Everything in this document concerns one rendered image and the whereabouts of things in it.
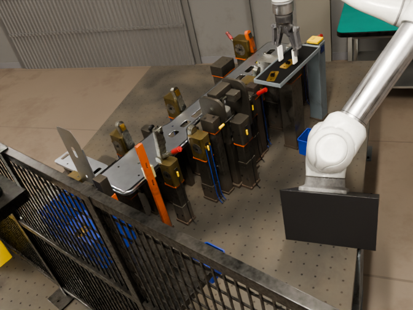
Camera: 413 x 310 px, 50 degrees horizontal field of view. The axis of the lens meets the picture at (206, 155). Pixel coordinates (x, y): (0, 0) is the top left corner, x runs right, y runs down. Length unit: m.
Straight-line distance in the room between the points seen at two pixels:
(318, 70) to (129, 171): 1.07
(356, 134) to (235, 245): 0.69
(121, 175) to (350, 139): 0.94
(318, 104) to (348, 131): 0.89
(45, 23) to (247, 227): 4.25
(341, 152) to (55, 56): 4.75
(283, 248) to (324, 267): 0.18
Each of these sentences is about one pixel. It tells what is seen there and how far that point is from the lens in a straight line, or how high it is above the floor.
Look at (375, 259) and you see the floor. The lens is 2.71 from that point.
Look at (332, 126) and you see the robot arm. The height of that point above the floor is 1.21.
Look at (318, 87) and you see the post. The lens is 2.38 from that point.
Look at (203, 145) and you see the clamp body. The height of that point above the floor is 1.04.
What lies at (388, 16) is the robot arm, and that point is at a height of 1.39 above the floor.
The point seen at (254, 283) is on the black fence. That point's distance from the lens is 0.72.
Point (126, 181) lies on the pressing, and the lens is 1.87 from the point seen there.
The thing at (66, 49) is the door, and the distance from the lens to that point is 5.69.
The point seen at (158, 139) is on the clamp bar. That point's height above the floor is 1.17.
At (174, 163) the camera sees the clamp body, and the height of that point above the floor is 1.04.
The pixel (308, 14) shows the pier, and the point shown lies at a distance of 4.34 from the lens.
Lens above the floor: 2.13
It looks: 37 degrees down
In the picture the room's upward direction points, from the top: 14 degrees counter-clockwise
